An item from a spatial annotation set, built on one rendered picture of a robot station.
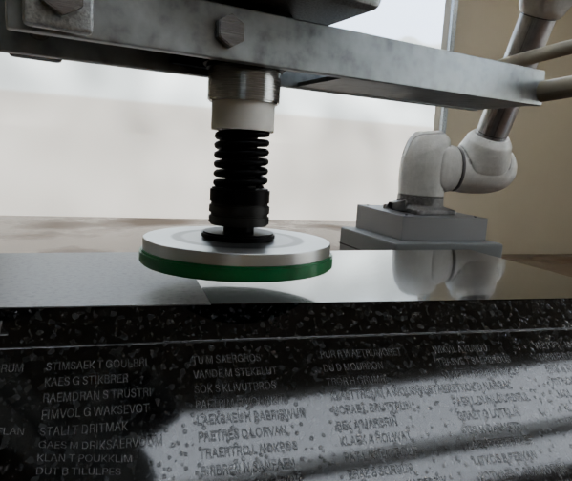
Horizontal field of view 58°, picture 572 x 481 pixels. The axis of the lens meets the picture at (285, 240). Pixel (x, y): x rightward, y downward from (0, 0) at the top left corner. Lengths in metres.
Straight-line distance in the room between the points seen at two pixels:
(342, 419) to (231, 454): 0.11
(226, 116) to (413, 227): 1.16
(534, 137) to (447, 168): 5.80
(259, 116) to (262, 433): 0.31
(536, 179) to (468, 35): 2.10
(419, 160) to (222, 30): 1.30
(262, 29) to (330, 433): 0.39
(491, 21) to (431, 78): 6.52
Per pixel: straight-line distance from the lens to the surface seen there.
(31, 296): 0.57
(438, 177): 1.76
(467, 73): 0.73
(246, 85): 0.55
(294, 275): 0.51
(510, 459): 0.57
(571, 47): 1.29
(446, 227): 1.72
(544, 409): 0.61
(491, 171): 1.83
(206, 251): 0.50
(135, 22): 0.49
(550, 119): 7.72
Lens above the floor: 1.01
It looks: 8 degrees down
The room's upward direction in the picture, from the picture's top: 3 degrees clockwise
